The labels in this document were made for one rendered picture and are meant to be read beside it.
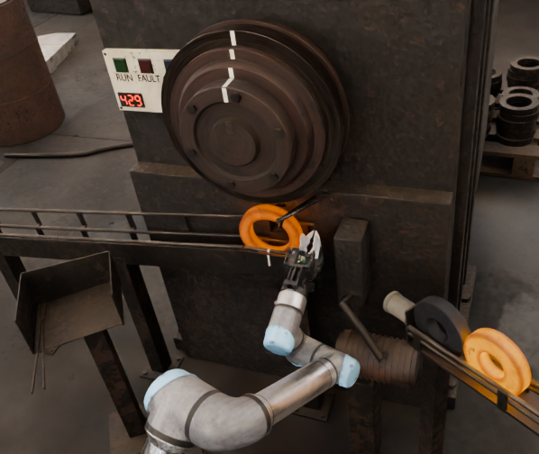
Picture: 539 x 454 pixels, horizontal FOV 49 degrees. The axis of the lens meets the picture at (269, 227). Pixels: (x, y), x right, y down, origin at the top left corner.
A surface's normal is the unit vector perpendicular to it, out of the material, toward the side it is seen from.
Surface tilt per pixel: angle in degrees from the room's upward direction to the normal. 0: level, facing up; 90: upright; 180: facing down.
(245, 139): 90
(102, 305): 5
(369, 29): 90
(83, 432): 0
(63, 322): 5
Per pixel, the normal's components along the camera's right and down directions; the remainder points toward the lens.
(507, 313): -0.13, -0.79
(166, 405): -0.51, -0.27
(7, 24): 0.82, 0.26
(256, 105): -0.35, 0.61
